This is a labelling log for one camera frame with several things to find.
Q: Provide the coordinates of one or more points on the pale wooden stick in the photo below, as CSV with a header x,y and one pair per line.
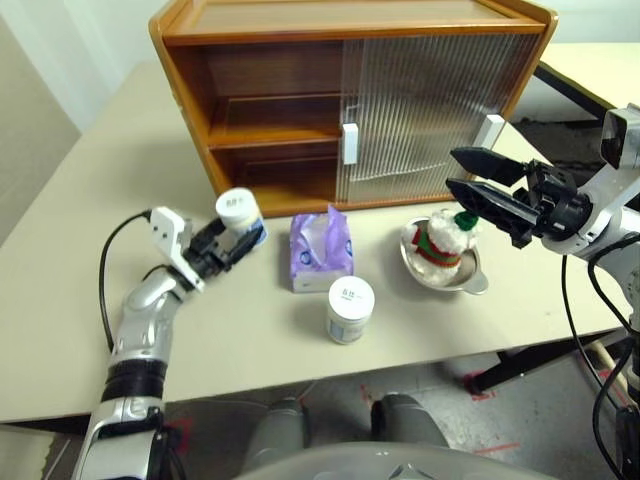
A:
x,y
602,357

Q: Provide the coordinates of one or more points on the white red green plush toy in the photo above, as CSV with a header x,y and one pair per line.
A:
x,y
440,240

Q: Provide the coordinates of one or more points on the grey rounded shape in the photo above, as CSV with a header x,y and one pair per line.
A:
x,y
407,420
280,430

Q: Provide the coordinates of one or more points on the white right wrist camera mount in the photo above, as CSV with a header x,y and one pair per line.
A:
x,y
620,135

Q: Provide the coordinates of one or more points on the black table leg frame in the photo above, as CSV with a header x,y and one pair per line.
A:
x,y
525,365

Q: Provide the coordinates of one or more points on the ribbed clear sliding door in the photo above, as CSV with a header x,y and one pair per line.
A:
x,y
400,125
515,65

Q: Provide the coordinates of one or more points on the metal bowl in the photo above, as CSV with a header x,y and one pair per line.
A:
x,y
470,285

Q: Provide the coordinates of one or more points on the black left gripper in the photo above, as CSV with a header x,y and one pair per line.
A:
x,y
207,257

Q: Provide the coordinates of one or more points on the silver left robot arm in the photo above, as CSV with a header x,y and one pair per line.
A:
x,y
145,310

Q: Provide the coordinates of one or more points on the purple tissue pack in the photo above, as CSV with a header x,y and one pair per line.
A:
x,y
305,255

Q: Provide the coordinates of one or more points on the wooden cabinet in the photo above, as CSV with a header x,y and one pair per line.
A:
x,y
250,30

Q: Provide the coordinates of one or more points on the pale grey curved cover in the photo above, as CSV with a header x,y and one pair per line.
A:
x,y
400,462

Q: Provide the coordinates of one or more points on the beige side table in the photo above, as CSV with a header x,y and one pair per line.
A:
x,y
600,65

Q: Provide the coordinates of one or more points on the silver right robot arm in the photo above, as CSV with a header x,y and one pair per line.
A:
x,y
622,230

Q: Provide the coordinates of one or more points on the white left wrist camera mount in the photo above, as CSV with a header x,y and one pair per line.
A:
x,y
167,232

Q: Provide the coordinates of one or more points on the white bottle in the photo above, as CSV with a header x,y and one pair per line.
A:
x,y
350,300
237,207

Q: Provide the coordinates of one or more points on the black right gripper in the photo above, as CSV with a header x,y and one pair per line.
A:
x,y
555,205

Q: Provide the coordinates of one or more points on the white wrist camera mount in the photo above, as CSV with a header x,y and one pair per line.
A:
x,y
167,232
620,135

